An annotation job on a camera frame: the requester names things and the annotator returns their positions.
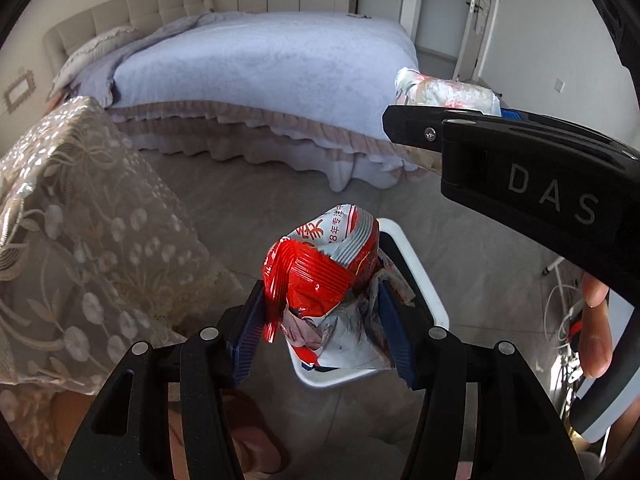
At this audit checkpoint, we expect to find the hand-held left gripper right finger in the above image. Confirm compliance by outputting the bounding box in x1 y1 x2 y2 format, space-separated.
375 277 588 480

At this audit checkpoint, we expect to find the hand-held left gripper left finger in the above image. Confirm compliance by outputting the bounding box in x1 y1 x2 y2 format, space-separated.
57 280 266 480

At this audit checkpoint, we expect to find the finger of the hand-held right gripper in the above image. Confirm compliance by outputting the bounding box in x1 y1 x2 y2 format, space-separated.
382 105 447 153
500 108 640 162

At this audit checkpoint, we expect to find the floral white wrapper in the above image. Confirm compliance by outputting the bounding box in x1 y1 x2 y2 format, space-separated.
394 66 502 117

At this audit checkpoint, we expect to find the white trash bin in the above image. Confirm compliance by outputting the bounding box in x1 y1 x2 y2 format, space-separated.
289 217 451 389

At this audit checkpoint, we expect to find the red white snack wrapper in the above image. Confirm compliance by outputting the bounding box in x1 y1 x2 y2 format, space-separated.
261 203 416 372

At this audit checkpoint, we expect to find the person's right hand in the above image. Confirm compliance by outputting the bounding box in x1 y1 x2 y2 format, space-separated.
575 272 614 381

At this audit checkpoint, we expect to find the pink slipper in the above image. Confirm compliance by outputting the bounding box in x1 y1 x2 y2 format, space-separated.
221 391 292 476

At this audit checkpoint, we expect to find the white door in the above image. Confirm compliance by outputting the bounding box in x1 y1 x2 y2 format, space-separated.
455 0 502 81

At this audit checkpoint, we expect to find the bed with white ruffled bedspread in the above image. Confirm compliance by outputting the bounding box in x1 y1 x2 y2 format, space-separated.
50 10 426 193

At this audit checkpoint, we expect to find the beige lace tablecloth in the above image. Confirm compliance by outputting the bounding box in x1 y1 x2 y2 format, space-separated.
0 96 246 480

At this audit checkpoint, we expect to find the grey quilt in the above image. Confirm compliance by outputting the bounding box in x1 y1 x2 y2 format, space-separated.
52 12 236 108

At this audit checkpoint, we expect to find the beige tufted headboard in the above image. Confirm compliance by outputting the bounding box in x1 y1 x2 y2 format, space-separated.
42 0 218 68

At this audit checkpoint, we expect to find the ruffled pillow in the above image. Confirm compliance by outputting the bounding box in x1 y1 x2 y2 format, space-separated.
50 25 146 96

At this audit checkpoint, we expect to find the white cable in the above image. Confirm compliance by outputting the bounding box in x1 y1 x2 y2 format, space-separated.
542 282 583 353

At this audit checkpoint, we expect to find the framed wall socket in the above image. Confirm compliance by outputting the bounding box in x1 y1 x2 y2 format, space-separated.
2 67 36 108

